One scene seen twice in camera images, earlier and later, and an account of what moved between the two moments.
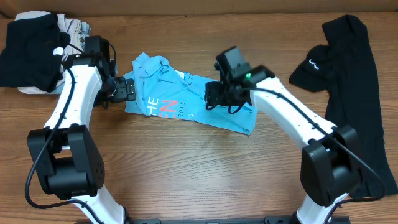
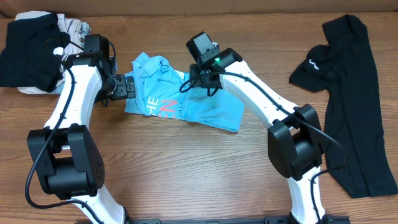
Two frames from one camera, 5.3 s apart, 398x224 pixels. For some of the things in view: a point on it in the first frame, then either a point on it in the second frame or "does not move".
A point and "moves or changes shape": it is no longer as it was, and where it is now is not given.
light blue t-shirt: (161, 90) moves or changes shape
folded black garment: (27, 59) does not move
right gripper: (211, 96) -> (198, 78)
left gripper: (127, 89) does not move
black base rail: (265, 219) does not move
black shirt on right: (346, 69) does not move
